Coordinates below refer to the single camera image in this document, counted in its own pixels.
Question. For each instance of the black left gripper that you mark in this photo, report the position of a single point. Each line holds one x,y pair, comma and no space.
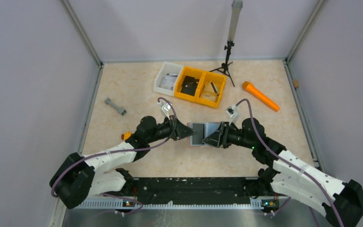
174,127

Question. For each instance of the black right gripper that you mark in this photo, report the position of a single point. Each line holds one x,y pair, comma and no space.
224,134

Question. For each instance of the dark credit card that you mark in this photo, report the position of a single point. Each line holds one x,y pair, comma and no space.
197,138

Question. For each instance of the brown leather card holder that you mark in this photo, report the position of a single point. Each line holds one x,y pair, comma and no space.
210,127

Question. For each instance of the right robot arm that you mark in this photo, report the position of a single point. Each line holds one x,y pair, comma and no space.
341,203

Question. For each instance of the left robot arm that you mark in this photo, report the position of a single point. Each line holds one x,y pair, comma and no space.
80,177

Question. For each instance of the black card in bin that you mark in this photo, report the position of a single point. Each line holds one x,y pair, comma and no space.
189,85

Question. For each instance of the yellow double plastic bin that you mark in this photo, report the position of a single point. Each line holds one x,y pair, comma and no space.
204,77

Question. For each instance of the papers in white bin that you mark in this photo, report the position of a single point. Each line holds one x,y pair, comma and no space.
168,81

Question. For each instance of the white plastic bin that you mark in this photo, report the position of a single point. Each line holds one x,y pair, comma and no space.
167,67

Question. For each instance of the yellow toy car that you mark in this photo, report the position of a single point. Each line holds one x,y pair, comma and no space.
126,135

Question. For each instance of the grey dumbbell-shaped part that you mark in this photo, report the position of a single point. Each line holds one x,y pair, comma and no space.
119,110

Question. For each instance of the black tripod with grey pole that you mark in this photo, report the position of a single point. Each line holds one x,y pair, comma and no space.
237,5

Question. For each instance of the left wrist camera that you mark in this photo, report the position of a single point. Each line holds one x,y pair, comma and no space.
165,109

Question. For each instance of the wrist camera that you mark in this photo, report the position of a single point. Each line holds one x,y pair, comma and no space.
165,109
233,113

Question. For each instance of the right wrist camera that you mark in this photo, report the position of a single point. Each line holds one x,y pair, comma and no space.
233,113

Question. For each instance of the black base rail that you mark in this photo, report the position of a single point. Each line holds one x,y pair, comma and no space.
196,190

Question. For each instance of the orange plastic cone handle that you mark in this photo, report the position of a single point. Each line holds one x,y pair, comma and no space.
250,88

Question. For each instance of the white cable duct strip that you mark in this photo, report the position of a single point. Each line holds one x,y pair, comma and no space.
117,204

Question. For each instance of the small tan wall block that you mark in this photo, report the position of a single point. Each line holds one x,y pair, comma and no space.
295,83

